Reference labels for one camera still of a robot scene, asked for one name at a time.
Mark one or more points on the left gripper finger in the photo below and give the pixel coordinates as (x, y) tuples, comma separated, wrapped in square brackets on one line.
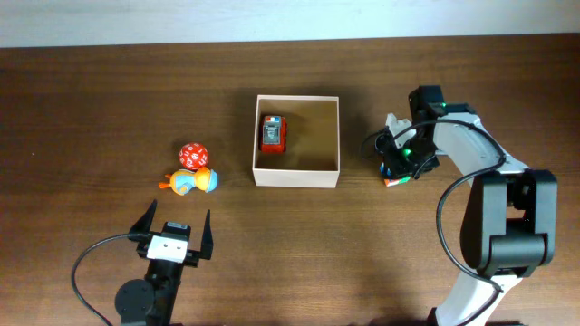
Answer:
[(207, 243), (142, 226)]

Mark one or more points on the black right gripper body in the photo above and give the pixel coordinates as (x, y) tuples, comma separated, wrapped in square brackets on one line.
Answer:
[(415, 156)]

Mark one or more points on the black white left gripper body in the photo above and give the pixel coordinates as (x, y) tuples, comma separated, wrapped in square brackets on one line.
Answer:
[(189, 257)]

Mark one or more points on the multicolour puzzle cube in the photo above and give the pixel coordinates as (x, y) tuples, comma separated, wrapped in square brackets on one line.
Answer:
[(388, 178)]

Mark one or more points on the orange blue toy duck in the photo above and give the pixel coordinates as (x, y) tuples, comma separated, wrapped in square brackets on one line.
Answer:
[(183, 181)]

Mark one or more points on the red numbered polyhedral die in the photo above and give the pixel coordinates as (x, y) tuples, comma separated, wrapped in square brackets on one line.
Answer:
[(193, 156)]

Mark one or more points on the white cardboard box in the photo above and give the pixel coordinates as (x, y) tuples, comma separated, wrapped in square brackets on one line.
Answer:
[(312, 156)]

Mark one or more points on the red toy fire truck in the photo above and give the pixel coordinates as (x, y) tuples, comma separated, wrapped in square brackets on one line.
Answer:
[(273, 138)]

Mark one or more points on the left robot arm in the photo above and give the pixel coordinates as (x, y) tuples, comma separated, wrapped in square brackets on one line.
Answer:
[(151, 299)]

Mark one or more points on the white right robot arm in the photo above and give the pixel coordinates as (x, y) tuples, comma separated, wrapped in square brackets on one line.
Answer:
[(509, 226)]

